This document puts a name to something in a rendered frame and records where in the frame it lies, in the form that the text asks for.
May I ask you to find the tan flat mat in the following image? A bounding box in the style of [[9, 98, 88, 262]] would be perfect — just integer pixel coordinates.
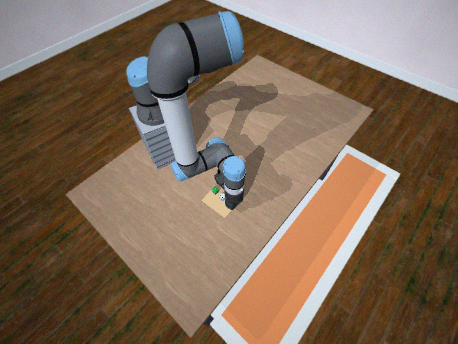
[[201, 184, 232, 218]]

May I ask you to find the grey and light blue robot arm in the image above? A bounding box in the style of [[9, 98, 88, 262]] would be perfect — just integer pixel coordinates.
[[126, 11, 246, 190]]

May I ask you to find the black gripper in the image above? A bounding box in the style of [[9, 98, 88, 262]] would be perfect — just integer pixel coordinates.
[[214, 169, 244, 210]]

